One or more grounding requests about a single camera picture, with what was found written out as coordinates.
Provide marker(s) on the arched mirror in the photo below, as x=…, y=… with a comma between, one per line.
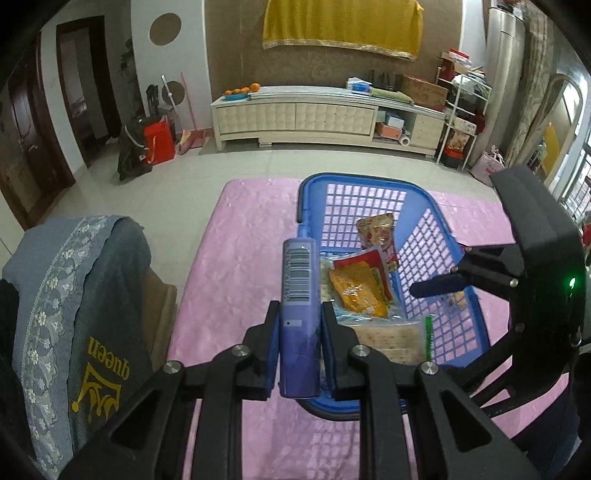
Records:
x=561, y=120

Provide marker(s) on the white metal rack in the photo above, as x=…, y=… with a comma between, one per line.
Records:
x=463, y=99

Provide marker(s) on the grey blue embroidered cloth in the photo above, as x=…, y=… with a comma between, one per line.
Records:
x=60, y=300

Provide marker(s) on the purple cylinder tube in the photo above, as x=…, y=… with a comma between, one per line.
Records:
x=298, y=323

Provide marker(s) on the pink broom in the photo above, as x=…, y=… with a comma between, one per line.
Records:
x=191, y=136

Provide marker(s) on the dark wooden door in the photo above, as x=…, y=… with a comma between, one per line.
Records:
x=27, y=138

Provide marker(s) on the clear snack packet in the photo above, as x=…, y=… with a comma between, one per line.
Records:
x=388, y=337

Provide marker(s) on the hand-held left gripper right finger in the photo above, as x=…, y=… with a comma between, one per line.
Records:
x=328, y=341

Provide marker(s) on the pink blanket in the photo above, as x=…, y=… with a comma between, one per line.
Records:
x=240, y=240

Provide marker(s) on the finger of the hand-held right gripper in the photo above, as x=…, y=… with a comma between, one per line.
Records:
x=489, y=253
x=438, y=286

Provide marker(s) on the cardboard box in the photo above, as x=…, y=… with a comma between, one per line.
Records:
x=425, y=92

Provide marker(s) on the green cloth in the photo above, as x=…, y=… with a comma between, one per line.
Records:
x=390, y=94

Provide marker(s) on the blue white tissue box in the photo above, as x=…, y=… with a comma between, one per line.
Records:
x=358, y=84

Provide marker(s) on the white paper roll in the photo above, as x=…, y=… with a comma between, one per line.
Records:
x=405, y=138

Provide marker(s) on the standing air conditioner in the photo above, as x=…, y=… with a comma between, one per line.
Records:
x=503, y=55

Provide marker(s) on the brown chair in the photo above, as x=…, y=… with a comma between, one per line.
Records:
x=161, y=304

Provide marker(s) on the plate of oranges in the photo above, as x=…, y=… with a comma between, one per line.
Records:
x=240, y=91

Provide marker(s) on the black bag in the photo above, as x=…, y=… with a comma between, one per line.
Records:
x=131, y=152

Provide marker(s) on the small round wall decoration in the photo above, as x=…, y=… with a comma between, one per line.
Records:
x=174, y=92

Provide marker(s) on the large red yellow snack packet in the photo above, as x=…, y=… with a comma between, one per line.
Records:
x=358, y=259

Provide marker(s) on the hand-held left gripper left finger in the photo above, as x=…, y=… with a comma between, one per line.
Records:
x=273, y=341

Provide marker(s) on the orange box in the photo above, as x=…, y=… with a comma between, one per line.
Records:
x=388, y=131

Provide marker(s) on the red bag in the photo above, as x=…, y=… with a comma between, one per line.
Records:
x=159, y=141

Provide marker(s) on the blue plastic basket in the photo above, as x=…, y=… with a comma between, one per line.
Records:
x=364, y=198

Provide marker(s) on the small orange red snack packet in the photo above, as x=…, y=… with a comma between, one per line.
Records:
x=376, y=228

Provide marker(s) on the yellow cloth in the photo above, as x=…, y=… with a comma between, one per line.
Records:
x=341, y=23

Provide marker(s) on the pink bag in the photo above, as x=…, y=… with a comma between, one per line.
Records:
x=487, y=168

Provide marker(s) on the large round wall decoration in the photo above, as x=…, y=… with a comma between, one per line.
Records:
x=164, y=28

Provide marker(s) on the white TV cabinet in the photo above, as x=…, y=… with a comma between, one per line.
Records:
x=295, y=115

